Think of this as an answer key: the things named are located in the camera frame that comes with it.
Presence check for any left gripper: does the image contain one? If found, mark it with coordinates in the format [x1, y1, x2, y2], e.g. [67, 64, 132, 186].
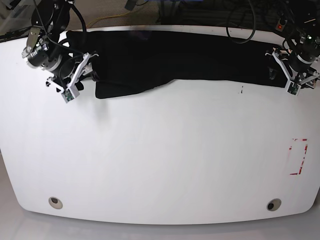
[268, 53, 320, 88]

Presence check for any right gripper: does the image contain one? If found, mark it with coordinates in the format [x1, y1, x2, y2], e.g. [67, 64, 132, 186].
[46, 56, 101, 92]

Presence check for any black T-shirt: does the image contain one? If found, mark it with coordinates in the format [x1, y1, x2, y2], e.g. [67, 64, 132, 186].
[66, 30, 287, 99]

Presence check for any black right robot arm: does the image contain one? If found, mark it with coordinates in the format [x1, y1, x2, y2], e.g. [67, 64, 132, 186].
[22, 0, 100, 93]

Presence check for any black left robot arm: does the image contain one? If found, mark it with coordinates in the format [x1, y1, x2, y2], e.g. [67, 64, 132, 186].
[272, 0, 320, 95]

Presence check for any black rod on floor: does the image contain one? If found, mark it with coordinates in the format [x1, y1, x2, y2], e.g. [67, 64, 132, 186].
[0, 26, 31, 42]

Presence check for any red tape rectangle marking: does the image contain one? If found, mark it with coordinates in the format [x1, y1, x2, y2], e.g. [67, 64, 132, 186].
[286, 138, 309, 176]

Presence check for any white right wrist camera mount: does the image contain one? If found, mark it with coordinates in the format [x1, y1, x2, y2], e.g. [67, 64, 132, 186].
[58, 52, 99, 103]

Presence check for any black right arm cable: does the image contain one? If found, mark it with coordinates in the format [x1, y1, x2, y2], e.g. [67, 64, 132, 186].
[67, 0, 88, 35]

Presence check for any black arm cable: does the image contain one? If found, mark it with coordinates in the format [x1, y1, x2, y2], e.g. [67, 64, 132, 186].
[67, 0, 88, 35]
[225, 0, 257, 46]

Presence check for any black power strip red switch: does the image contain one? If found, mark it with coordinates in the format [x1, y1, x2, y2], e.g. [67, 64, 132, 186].
[275, 15, 288, 32]

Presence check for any yellow cable on floor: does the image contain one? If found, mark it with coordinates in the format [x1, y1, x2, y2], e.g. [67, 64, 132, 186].
[86, 9, 132, 30]

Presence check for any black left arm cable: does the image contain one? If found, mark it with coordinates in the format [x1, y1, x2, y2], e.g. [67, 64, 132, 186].
[225, 0, 257, 46]

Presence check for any right table cable grommet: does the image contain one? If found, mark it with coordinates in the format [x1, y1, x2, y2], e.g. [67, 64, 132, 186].
[266, 198, 282, 212]

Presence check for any table cable grommet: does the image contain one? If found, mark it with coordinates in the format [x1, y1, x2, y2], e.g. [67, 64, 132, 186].
[48, 197, 63, 210]
[266, 198, 282, 212]

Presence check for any left table cable grommet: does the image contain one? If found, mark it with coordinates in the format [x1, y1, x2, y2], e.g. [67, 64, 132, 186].
[48, 197, 63, 210]

